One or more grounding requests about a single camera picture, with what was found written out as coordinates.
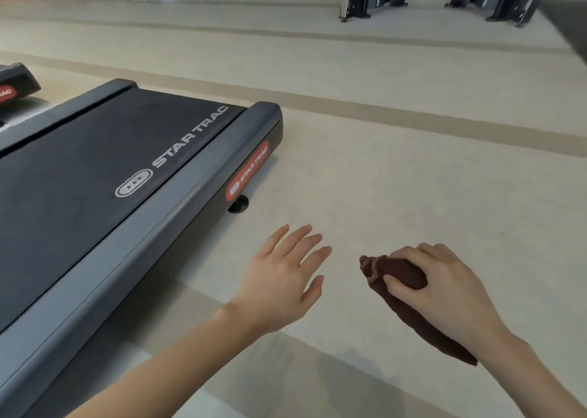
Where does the stained grey treadmill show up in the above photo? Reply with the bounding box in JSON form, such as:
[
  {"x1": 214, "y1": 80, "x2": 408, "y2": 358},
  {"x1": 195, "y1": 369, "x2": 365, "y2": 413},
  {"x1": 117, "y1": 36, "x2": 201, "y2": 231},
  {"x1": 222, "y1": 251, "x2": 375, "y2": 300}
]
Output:
[{"x1": 0, "y1": 62, "x2": 42, "y2": 132}]

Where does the person's left hand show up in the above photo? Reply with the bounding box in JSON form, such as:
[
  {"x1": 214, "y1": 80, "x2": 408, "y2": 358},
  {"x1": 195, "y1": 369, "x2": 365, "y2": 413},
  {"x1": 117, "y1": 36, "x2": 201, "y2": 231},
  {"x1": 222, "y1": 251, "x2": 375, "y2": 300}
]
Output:
[{"x1": 228, "y1": 224, "x2": 333, "y2": 337}]

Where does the grey treadmill with red label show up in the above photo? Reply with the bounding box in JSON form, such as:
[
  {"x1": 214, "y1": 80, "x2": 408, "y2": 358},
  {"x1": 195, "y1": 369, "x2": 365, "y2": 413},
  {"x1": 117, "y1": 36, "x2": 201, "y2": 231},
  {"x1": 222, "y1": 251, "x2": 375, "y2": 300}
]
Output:
[{"x1": 0, "y1": 78, "x2": 284, "y2": 418}]

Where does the brown cleaning cloth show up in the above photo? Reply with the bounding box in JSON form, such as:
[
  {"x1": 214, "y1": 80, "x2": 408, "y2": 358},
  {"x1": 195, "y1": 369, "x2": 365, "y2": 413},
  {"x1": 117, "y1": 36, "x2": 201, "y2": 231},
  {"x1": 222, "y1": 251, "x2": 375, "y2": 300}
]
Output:
[{"x1": 359, "y1": 255, "x2": 479, "y2": 367}]

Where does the person's left forearm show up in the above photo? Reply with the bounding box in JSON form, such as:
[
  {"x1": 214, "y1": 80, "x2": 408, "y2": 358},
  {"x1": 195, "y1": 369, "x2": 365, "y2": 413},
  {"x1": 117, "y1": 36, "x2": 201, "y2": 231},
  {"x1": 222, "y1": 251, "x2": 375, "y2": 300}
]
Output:
[{"x1": 66, "y1": 302, "x2": 268, "y2": 418}]

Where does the person's right hand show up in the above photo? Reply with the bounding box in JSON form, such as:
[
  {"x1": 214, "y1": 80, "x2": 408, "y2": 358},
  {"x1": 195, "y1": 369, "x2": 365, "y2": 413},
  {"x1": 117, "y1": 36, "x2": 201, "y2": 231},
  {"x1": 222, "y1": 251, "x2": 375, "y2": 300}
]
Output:
[{"x1": 382, "y1": 243, "x2": 511, "y2": 355}]

